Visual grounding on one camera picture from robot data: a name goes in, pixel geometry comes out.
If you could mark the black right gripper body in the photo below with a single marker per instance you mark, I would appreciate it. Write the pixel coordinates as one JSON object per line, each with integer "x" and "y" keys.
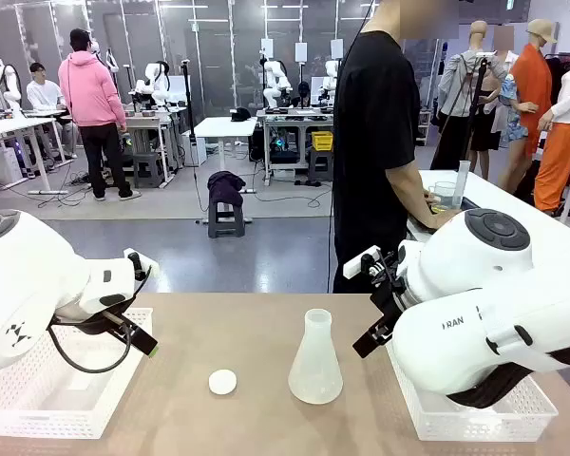
{"x": 387, "y": 294}

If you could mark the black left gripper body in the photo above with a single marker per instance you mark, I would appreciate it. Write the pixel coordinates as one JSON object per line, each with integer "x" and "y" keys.
{"x": 90, "y": 324}

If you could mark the translucent plastic conical flask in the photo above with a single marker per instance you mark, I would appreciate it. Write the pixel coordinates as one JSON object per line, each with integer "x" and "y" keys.
{"x": 316, "y": 375}

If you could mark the white round flask cap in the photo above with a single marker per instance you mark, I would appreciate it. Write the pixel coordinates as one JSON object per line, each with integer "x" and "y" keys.
{"x": 222, "y": 382}

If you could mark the clear plastic measuring beaker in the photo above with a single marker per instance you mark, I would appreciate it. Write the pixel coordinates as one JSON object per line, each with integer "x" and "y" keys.
{"x": 445, "y": 197}

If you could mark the clear plastic graduated cylinder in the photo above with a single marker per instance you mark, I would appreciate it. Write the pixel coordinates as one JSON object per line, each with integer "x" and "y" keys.
{"x": 462, "y": 185}

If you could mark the person's right forearm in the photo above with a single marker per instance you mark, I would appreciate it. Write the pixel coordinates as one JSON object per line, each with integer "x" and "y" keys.
{"x": 408, "y": 199}

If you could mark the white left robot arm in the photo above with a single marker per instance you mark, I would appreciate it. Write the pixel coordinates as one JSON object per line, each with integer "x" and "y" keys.
{"x": 24, "y": 285}

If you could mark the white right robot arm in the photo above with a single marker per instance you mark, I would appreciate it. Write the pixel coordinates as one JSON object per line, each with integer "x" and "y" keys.
{"x": 480, "y": 356}

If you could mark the person's right hand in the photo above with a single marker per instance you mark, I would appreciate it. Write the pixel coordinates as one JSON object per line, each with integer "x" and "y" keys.
{"x": 442, "y": 218}

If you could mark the person's left hand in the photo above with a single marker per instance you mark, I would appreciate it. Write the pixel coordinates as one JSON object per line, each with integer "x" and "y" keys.
{"x": 429, "y": 195}

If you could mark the white perforated plastic basket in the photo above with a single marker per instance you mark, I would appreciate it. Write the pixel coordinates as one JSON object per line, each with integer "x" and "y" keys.
{"x": 456, "y": 427}
{"x": 76, "y": 420}

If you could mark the grey plastic stool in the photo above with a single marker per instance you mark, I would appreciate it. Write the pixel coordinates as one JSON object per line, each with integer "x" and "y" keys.
{"x": 225, "y": 228}
{"x": 320, "y": 166}
{"x": 148, "y": 168}

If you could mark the person in black t-shirt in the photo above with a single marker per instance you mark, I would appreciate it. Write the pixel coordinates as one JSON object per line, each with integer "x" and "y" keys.
{"x": 370, "y": 142}

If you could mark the white shoe rack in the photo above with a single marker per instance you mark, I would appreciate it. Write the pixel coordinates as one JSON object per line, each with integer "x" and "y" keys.
{"x": 423, "y": 133}

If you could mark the yellow plastic crate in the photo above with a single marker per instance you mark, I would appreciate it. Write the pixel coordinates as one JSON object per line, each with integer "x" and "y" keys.
{"x": 322, "y": 140}

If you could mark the dark cloth bundle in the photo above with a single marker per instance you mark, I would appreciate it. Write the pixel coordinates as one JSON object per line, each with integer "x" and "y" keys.
{"x": 225, "y": 185}

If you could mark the figure in blue floral dress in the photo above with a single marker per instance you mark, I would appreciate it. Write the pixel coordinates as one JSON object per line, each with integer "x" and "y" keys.
{"x": 513, "y": 123}

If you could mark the long white desk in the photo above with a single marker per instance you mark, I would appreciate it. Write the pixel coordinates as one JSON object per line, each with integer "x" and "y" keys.
{"x": 9, "y": 126}

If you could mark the black tripod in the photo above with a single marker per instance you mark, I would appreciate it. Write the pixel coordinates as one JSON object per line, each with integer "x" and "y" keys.
{"x": 477, "y": 95}

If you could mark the mannequin in orange trousers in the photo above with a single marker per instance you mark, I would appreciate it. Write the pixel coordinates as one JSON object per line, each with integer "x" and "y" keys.
{"x": 558, "y": 157}

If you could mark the mannequin in grey shirt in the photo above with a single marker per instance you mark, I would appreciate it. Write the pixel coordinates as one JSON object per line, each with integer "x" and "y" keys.
{"x": 461, "y": 85}

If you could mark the small white desk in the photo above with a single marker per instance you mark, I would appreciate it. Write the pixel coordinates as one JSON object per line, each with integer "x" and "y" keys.
{"x": 223, "y": 127}

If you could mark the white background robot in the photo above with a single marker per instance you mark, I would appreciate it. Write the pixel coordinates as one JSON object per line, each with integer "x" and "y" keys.
{"x": 331, "y": 71}
{"x": 10, "y": 85}
{"x": 273, "y": 88}
{"x": 159, "y": 83}

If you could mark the black cap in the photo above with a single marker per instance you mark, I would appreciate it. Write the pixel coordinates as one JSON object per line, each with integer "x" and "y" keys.
{"x": 240, "y": 115}

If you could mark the person in pink hoodie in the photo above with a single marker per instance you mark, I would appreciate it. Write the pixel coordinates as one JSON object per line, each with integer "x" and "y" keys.
{"x": 90, "y": 90}

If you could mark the seated person in white shirt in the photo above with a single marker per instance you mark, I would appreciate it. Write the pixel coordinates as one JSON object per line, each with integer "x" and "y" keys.
{"x": 43, "y": 95}

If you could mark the mannequin in orange jacket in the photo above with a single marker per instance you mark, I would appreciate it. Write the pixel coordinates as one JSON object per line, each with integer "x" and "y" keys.
{"x": 532, "y": 81}

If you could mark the dark hanging garments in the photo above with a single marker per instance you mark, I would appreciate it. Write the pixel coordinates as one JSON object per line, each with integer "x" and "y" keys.
{"x": 558, "y": 81}

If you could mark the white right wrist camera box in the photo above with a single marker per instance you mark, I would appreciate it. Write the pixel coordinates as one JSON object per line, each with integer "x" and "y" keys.
{"x": 358, "y": 265}

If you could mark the metal frame workbench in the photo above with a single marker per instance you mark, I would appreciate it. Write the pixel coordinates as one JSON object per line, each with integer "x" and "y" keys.
{"x": 147, "y": 121}
{"x": 290, "y": 116}

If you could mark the white wall panel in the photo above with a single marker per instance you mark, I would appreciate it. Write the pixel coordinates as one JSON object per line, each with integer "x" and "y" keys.
{"x": 336, "y": 48}
{"x": 267, "y": 47}
{"x": 301, "y": 52}

